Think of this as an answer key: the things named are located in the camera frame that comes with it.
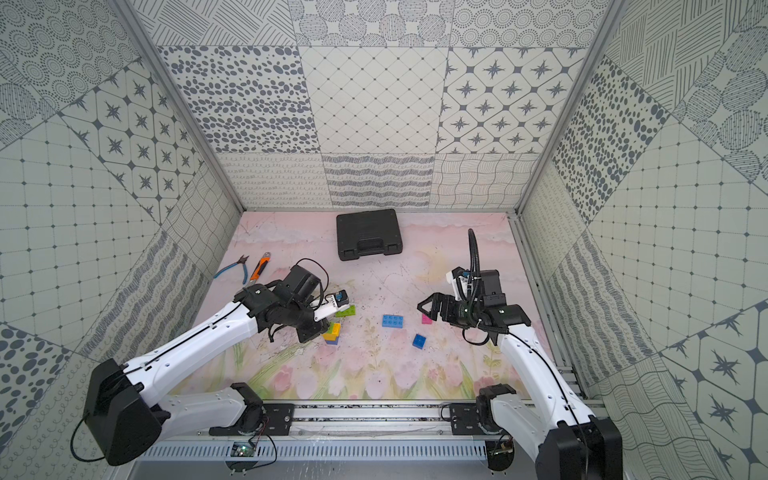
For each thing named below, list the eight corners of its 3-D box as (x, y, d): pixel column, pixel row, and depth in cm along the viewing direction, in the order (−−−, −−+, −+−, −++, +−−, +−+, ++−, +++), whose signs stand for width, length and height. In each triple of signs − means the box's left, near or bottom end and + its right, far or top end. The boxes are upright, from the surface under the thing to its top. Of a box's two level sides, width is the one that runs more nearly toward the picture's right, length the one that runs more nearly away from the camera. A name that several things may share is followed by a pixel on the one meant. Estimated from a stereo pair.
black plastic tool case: (339, 261, 106) (338, 254, 102) (337, 222, 118) (335, 214, 114) (403, 252, 108) (404, 245, 105) (394, 215, 121) (394, 207, 117)
